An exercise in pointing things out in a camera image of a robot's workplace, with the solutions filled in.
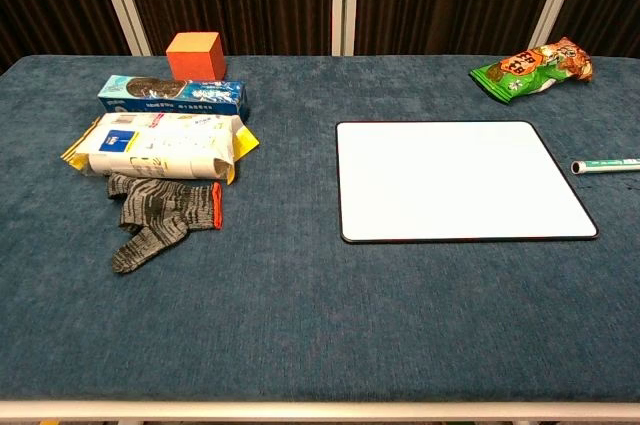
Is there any green and white marker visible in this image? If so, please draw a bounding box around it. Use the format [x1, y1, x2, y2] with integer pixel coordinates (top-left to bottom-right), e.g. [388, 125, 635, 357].
[571, 157, 640, 177]

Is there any blue table cloth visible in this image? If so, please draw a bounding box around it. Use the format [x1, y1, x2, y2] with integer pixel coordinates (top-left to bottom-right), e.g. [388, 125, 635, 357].
[0, 54, 640, 404]

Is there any blue cookie box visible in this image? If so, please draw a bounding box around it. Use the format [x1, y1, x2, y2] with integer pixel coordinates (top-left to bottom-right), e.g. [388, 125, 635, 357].
[96, 74, 251, 122]

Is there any white drawing board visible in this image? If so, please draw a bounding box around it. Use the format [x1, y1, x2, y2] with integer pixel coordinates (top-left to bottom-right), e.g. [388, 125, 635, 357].
[335, 120, 600, 245]

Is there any white yellow snack bag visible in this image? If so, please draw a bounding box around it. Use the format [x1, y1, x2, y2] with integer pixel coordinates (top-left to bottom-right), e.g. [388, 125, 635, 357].
[60, 112, 261, 186]

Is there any grey knit work glove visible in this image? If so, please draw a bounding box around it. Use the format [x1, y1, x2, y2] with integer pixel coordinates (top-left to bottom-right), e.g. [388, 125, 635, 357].
[106, 172, 223, 275]

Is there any orange cube block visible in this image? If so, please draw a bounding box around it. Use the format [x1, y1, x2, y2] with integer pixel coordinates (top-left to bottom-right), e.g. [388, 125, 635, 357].
[165, 31, 226, 82]

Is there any green orange snack bag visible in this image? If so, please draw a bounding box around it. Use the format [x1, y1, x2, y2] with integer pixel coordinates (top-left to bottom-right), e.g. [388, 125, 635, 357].
[468, 36, 594, 106]

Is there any white table frame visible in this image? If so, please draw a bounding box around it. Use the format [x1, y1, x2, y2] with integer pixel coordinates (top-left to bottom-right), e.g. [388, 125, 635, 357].
[0, 398, 640, 424]

